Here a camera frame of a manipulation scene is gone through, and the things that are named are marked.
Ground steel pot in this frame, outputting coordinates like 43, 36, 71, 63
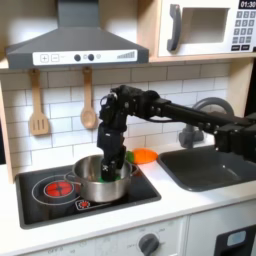
64, 153, 139, 204

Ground orange toy carrot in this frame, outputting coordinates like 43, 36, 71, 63
125, 148, 159, 165

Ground wooden spoon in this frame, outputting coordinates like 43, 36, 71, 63
80, 67, 98, 130

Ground white oven front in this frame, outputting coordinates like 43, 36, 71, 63
19, 216, 188, 256

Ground wooden slotted spatula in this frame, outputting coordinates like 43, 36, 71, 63
28, 69, 51, 137

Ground dark grey tap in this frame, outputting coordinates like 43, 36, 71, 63
178, 97, 236, 149

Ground dark grey sink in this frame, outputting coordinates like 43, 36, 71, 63
157, 145, 256, 193

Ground dark grey oven knob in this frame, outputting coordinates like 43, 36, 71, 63
138, 233, 160, 256

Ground black toy stove top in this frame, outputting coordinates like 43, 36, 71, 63
14, 155, 162, 230

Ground white cabinet door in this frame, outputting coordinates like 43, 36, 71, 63
184, 199, 256, 256

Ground grey range hood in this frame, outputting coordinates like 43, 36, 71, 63
5, 0, 150, 70

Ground white toy microwave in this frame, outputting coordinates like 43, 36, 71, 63
158, 0, 256, 58

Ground black appliance panel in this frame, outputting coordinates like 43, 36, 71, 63
213, 224, 256, 256

